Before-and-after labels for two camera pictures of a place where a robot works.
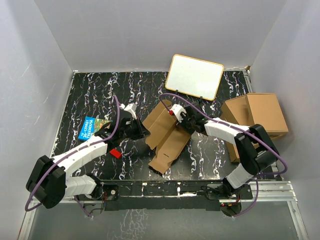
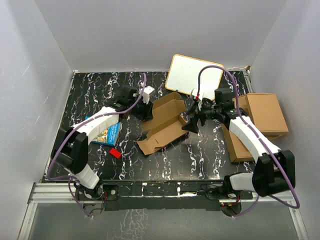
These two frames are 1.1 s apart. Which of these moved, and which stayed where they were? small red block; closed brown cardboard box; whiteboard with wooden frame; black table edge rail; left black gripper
Moved: left black gripper
Stayed: whiteboard with wooden frame; closed brown cardboard box; small red block; black table edge rail
